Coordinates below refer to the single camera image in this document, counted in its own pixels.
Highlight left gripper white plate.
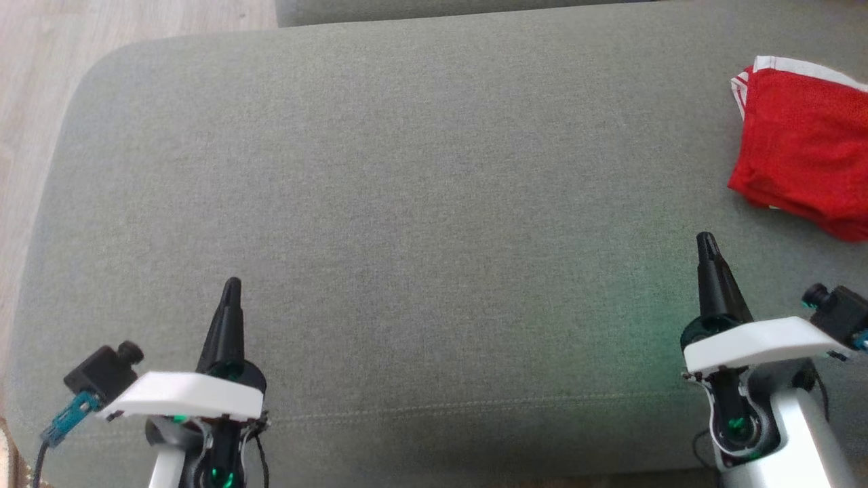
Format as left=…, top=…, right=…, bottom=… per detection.
left=95, top=277, right=269, bottom=421

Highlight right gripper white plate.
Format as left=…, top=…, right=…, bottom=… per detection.
left=680, top=232, right=852, bottom=375

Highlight red shorts with white stripe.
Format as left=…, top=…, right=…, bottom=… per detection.
left=727, top=68, right=868, bottom=243

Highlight grey fabric sofa seat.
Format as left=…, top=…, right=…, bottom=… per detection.
left=0, top=0, right=868, bottom=488

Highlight beige patterned rug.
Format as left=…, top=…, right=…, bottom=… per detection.
left=0, top=417, right=18, bottom=488

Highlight grey sofa back cushion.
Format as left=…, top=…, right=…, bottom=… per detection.
left=275, top=0, right=652, bottom=28

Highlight left cable with blue plug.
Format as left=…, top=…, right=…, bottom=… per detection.
left=31, top=392, right=102, bottom=488

